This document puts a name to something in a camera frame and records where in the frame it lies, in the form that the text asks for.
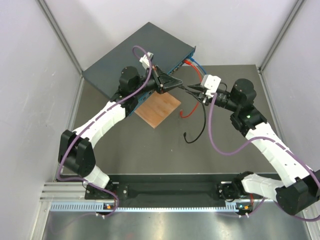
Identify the dark blue network switch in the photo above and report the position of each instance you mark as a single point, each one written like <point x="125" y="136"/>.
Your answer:
<point x="169" y="53"/>

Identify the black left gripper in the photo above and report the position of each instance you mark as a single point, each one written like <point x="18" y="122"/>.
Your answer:
<point x="163" y="81"/>

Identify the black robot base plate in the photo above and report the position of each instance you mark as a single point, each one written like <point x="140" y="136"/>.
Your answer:
<point x="214" y="186"/>

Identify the wooden board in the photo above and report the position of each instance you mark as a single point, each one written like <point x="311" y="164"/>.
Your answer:
<point x="156" y="108"/>

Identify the grey slotted cable duct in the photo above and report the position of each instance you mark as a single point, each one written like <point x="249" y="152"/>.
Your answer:
<point x="107" y="207"/>

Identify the aluminium frame rail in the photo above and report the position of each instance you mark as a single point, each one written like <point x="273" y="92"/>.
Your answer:
<point x="63" y="191"/>

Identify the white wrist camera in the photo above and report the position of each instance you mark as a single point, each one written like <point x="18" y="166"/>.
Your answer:
<point x="146" y="59"/>
<point x="210" y="84"/>

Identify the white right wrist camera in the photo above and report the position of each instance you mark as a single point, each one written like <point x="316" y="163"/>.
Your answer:
<point x="210" y="84"/>

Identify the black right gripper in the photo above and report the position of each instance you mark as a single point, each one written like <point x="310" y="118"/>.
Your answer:
<point x="202" y="96"/>

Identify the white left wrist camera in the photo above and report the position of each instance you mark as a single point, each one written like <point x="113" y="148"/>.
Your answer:
<point x="146" y="59"/>

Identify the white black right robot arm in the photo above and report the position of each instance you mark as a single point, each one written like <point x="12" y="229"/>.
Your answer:
<point x="298" y="186"/>

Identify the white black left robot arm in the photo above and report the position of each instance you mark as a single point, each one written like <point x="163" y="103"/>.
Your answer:
<point x="76" y="148"/>

